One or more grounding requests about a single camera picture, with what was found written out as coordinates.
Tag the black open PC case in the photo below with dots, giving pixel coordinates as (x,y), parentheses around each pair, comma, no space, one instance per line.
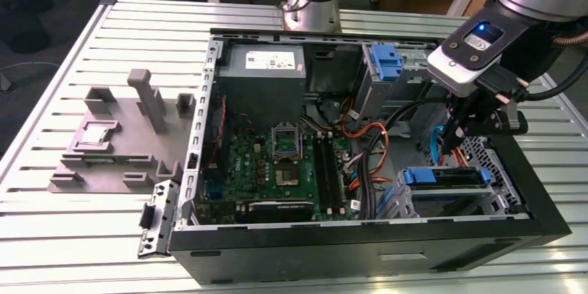
(321,256)

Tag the grey parts rack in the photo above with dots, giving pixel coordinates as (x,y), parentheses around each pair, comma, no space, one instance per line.
(133,142)

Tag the blue plastic drive latch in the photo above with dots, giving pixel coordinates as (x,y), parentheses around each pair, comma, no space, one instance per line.
(385,63)

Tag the black office chair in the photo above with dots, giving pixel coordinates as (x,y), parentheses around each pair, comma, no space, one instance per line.
(27,15)

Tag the hard disk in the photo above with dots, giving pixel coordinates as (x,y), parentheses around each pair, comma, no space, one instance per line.
(420,176)

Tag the metal disk bay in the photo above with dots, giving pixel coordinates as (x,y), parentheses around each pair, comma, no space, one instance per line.
(395,204)

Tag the black graphics card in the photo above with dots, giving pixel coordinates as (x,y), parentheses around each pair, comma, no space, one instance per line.
(280,210)

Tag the grey power supply unit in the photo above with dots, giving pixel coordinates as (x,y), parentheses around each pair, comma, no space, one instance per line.
(261,87)

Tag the metal drive cage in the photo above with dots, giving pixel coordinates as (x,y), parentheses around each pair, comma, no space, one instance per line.
(391,91)

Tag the black RAM slot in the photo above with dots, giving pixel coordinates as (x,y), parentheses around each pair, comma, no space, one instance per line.
(323,177)

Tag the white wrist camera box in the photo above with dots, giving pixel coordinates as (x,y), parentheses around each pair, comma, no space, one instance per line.
(452,73)

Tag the green motherboard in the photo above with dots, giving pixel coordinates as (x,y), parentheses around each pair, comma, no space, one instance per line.
(249,166)

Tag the CPU socket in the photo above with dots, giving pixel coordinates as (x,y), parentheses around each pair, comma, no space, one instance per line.
(289,177)

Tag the silver CPU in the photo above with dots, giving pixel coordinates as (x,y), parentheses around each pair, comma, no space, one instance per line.
(96,135)

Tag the green RAM stick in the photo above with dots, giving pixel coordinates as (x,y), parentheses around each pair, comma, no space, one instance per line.
(116,160)

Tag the hinged metal case bracket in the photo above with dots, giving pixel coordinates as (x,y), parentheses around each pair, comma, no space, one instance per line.
(160,228)

